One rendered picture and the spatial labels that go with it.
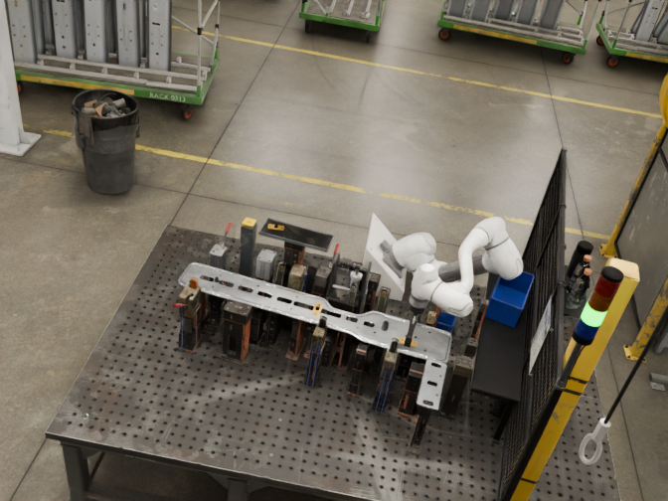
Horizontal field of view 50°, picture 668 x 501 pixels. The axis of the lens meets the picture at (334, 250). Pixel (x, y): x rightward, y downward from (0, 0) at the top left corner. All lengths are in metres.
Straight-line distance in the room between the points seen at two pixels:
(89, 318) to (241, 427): 1.84
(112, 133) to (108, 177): 0.41
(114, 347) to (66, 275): 1.61
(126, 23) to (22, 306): 3.22
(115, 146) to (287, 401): 2.93
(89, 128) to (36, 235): 0.87
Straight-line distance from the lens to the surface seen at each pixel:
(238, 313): 3.44
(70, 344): 4.80
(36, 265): 5.41
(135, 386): 3.58
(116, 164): 5.89
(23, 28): 7.39
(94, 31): 7.43
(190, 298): 3.47
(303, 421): 3.45
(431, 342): 3.52
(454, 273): 3.89
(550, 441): 3.11
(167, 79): 7.12
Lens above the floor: 3.38
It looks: 37 degrees down
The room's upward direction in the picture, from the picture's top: 9 degrees clockwise
